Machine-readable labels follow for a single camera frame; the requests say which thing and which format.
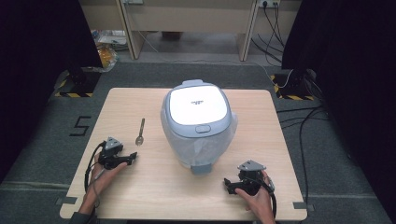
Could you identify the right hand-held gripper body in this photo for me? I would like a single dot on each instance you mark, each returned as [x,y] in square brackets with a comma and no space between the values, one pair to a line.
[250,177]

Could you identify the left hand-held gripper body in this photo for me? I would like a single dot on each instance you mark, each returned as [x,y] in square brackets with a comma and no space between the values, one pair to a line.
[111,153]

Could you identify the metal spoon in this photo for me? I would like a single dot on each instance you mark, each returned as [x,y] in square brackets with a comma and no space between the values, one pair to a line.
[139,140]

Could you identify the white rice cooker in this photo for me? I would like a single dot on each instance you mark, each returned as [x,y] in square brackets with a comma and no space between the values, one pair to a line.
[199,105]

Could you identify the person's right hand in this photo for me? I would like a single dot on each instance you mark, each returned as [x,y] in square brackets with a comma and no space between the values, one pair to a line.
[260,202]

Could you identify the person's left hand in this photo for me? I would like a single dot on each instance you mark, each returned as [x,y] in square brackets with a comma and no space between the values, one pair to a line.
[104,179]

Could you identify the clear plastic bin liner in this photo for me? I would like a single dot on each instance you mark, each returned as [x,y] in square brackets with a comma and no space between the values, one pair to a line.
[186,150]

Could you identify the grey tape marker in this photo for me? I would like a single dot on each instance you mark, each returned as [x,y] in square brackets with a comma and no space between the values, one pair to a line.
[302,206]
[66,201]

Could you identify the black stand base striped tape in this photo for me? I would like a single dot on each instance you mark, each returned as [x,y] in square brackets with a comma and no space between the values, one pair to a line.
[294,85]
[79,82]

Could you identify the clear plastic bags with contents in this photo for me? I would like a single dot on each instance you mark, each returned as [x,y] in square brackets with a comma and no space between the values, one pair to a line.
[107,53]

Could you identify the dark curtain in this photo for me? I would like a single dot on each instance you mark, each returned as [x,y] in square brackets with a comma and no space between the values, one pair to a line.
[34,62]
[351,62]

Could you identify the beige desk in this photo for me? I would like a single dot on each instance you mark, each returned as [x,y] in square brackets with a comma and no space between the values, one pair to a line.
[190,15]

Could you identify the white power strip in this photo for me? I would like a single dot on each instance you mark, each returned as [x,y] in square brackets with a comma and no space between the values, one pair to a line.
[269,3]

